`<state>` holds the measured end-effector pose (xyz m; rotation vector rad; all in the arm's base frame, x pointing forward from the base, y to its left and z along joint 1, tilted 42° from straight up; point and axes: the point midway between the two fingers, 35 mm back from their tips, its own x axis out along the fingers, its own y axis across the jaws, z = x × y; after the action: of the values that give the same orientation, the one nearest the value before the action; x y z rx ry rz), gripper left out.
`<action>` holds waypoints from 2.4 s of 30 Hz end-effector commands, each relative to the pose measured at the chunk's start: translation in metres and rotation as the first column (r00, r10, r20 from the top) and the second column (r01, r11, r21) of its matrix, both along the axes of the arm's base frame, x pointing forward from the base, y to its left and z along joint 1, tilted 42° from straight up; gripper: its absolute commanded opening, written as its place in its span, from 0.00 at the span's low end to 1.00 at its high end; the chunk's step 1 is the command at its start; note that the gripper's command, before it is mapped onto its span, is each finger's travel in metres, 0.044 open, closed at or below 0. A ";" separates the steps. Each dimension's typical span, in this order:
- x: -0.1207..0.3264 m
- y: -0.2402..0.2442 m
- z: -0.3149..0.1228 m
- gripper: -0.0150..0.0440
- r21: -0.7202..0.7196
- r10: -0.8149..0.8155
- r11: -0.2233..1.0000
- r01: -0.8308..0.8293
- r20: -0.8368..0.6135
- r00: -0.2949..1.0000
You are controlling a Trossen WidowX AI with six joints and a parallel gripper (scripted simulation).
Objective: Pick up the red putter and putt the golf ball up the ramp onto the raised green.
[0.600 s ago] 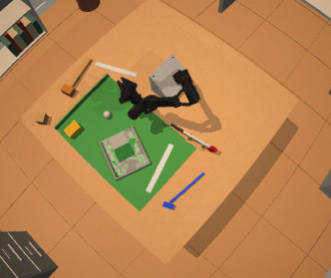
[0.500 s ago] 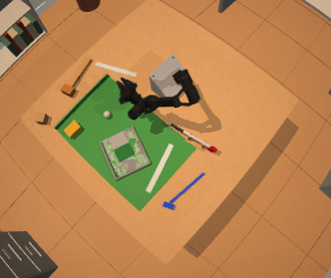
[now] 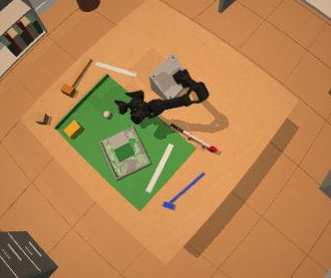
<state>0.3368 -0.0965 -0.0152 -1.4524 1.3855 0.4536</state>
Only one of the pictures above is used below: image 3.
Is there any blue golf putter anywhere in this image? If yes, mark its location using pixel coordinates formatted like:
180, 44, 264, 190
163, 172, 204, 210

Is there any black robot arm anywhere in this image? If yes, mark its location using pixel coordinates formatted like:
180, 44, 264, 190
129, 69, 209, 125

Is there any green putting mat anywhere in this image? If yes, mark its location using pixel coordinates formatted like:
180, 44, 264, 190
56, 76, 196, 211

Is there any cream flat bar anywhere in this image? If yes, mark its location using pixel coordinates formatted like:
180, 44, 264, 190
146, 143, 173, 193
95, 62, 138, 78

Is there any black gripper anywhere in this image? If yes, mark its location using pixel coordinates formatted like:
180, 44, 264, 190
115, 90, 145, 115

